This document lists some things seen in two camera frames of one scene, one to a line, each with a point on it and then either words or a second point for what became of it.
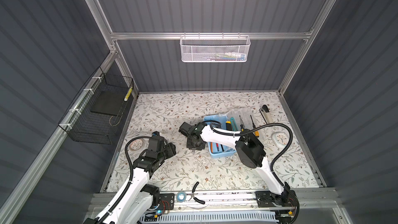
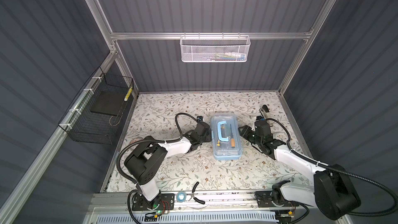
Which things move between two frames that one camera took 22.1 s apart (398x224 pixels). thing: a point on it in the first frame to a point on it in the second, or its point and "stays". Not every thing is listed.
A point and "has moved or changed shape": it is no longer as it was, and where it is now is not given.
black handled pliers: x=195 y=198 stays
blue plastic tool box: x=217 y=150 has moved or changed shape
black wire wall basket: x=95 y=115 stays
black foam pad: x=109 y=102 stays
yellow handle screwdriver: x=256 y=133 has moved or changed shape
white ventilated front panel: x=217 y=217 stays
